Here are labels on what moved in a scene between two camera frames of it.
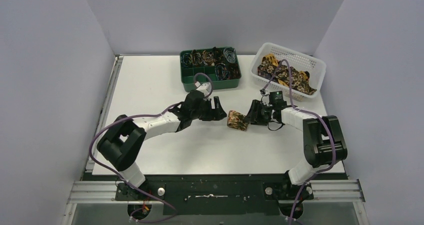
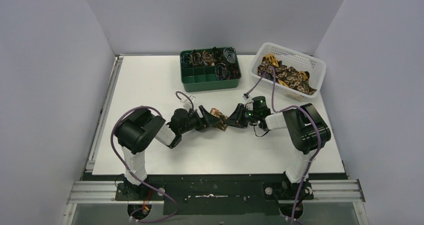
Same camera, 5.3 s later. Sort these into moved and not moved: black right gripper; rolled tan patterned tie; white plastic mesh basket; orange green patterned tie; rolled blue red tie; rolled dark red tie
Moved: orange green patterned tie; black right gripper
Not moved: white plastic mesh basket; rolled tan patterned tie; rolled blue red tie; rolled dark red tie
